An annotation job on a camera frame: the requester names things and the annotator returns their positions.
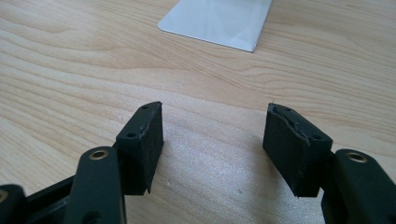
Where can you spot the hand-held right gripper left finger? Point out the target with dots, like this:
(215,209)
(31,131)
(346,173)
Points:
(141,155)

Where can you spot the white metal expandable book stand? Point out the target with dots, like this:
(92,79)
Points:
(218,21)

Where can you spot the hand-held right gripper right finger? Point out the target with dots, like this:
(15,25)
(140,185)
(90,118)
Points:
(292,152)

